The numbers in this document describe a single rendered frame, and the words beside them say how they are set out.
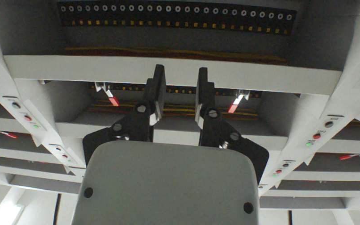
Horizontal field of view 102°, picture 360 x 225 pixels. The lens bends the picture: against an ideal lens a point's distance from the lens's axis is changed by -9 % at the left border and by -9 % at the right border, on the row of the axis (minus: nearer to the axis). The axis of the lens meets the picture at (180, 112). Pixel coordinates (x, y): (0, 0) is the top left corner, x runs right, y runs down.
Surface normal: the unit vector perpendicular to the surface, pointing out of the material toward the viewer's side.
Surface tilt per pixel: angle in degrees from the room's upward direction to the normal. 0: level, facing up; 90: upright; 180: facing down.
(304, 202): 180
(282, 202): 180
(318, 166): 162
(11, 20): 90
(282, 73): 108
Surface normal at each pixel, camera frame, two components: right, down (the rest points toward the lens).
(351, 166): 0.04, -0.88
